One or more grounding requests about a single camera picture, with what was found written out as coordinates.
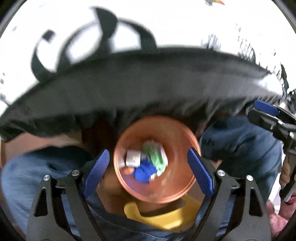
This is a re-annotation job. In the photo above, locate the person right hand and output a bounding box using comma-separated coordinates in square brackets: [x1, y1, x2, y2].
[279, 155, 291, 188]

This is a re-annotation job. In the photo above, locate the yellow plastic stool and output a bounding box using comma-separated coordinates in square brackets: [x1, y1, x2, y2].
[124, 194, 201, 232]

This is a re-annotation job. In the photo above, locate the blue jeans leg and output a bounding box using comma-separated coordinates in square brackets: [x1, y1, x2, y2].
[0, 148, 102, 239]
[200, 115, 282, 201]

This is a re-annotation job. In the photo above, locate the small white square box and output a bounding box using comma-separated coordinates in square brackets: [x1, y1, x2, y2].
[125, 150, 141, 168]

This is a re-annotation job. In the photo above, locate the pink slipper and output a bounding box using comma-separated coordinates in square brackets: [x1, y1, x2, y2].
[266, 196, 295, 238]

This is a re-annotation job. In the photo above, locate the black white logo blanket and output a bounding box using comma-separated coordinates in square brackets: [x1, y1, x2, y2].
[1, 1, 295, 113]

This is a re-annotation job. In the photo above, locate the green snack bag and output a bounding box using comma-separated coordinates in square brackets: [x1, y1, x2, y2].
[142, 140, 168, 177]

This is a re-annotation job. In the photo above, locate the blue jeans left leg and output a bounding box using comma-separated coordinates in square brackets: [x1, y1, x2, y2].
[0, 148, 102, 239]

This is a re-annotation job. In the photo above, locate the orange plastic trash bin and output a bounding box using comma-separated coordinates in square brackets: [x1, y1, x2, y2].
[113, 116, 200, 203]

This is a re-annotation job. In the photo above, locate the dark grey bed sheet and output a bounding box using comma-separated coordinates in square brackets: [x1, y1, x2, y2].
[1, 49, 283, 142]

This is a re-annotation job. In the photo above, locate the blue cloth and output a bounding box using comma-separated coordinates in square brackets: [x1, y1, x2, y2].
[132, 159, 157, 184]

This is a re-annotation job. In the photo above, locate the blue jeans right leg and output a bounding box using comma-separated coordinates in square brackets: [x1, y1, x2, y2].
[200, 115, 282, 201]

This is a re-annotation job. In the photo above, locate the red yellow pillow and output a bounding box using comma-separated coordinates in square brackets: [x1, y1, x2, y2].
[206, 0, 224, 6]

